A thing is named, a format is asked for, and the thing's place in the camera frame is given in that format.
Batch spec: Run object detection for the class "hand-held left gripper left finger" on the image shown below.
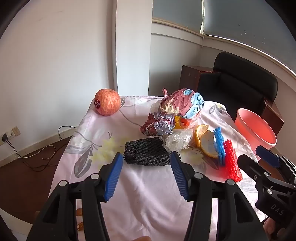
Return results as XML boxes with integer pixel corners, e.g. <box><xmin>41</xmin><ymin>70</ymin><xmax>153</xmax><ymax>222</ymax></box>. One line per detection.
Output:
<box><xmin>30</xmin><ymin>152</ymin><xmax>124</xmax><ymax>241</ymax></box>

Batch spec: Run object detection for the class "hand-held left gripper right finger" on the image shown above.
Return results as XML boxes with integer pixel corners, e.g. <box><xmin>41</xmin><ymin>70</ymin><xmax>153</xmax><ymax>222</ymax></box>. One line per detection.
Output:
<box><xmin>170</xmin><ymin>152</ymin><xmax>266</xmax><ymax>241</ymax></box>

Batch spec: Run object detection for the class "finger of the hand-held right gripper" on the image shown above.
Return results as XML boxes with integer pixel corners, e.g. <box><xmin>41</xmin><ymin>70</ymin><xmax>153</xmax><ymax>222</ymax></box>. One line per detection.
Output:
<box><xmin>238</xmin><ymin>155</ymin><xmax>271</xmax><ymax>186</ymax></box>
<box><xmin>255</xmin><ymin>146</ymin><xmax>296</xmax><ymax>186</ymax></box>

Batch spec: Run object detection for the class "red foam net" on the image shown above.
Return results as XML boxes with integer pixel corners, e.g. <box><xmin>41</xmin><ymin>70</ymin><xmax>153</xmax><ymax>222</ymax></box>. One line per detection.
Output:
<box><xmin>223</xmin><ymin>139</ymin><xmax>243</xmax><ymax>182</ymax></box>

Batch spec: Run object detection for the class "pink plastic bucket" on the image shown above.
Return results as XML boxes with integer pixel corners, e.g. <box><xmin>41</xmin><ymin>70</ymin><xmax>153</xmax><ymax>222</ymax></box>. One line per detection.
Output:
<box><xmin>235</xmin><ymin>108</ymin><xmax>277</xmax><ymax>160</ymax></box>

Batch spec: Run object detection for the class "clear plastic wrap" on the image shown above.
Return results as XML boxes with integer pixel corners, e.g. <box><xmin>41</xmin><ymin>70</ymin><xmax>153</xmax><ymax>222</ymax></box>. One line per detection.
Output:
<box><xmin>162</xmin><ymin>128</ymin><xmax>193</xmax><ymax>152</ymax></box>

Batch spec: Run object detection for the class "trash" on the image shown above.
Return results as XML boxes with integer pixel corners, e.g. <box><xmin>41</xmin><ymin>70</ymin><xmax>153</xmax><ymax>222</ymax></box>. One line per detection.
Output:
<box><xmin>213</xmin><ymin>127</ymin><xmax>226</xmax><ymax>165</ymax></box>

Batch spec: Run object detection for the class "black foam net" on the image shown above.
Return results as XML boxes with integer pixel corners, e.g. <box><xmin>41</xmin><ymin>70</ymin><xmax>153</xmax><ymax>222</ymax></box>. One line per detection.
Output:
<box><xmin>124</xmin><ymin>137</ymin><xmax>173</xmax><ymax>167</ymax></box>

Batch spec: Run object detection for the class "orange peel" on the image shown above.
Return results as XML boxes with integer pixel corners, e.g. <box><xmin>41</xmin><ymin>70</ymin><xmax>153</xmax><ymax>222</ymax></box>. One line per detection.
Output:
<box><xmin>200</xmin><ymin>131</ymin><xmax>220</xmax><ymax>159</ymax></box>
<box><xmin>194</xmin><ymin>124</ymin><xmax>210</xmax><ymax>148</ymax></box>

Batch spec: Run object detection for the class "yellow orange plastic piece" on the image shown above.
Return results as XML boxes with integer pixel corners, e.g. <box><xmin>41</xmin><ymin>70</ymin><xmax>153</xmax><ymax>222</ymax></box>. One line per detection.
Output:
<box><xmin>174</xmin><ymin>115</ymin><xmax>192</xmax><ymax>130</ymax></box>

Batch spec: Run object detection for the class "small patterned wrapper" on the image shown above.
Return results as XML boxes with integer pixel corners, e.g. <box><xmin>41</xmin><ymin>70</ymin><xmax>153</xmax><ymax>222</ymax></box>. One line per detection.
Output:
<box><xmin>139</xmin><ymin>111</ymin><xmax>176</xmax><ymax>137</ymax></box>

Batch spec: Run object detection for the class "large colourful wrapper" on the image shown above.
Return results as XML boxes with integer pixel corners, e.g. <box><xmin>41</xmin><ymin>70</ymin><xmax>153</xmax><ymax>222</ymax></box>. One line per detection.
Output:
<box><xmin>159</xmin><ymin>88</ymin><xmax>206</xmax><ymax>120</ymax></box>

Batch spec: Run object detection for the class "person's right hand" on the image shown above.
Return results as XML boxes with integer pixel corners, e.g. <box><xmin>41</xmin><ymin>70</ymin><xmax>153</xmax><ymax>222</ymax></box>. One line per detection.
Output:
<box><xmin>264</xmin><ymin>217</ymin><xmax>284</xmax><ymax>240</ymax></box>

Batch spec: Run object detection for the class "floral pink tablecloth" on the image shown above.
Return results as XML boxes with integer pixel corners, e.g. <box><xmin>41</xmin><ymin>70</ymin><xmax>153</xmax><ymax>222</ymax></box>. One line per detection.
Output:
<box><xmin>48</xmin><ymin>95</ymin><xmax>269</xmax><ymax>241</ymax></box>

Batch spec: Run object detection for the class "red apple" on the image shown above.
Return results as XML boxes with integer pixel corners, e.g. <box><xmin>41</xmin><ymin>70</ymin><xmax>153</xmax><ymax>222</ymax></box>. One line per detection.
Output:
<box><xmin>94</xmin><ymin>88</ymin><xmax>121</xmax><ymax>116</ymax></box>

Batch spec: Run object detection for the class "black wooden armchair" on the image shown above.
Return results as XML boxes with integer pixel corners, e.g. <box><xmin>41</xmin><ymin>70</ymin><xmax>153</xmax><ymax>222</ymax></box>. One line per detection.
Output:
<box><xmin>179</xmin><ymin>51</ymin><xmax>285</xmax><ymax>137</ymax></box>

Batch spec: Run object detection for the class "frosted glass window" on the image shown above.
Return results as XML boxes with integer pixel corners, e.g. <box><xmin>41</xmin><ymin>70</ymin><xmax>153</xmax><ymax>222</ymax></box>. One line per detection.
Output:
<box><xmin>151</xmin><ymin>0</ymin><xmax>296</xmax><ymax>77</ymax></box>

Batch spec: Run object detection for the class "black cable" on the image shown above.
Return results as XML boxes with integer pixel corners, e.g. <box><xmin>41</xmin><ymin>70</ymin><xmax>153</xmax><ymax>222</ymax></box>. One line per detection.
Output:
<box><xmin>5</xmin><ymin>126</ymin><xmax>78</xmax><ymax>172</ymax></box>

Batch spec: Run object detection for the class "white cable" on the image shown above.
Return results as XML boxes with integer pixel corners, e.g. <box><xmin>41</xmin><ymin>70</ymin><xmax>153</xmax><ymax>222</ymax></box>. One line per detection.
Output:
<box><xmin>16</xmin><ymin>145</ymin><xmax>56</xmax><ymax>160</ymax></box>

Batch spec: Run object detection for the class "wall socket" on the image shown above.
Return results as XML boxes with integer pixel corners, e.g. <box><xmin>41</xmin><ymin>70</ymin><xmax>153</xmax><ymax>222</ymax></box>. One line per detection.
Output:
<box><xmin>0</xmin><ymin>126</ymin><xmax>21</xmax><ymax>146</ymax></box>

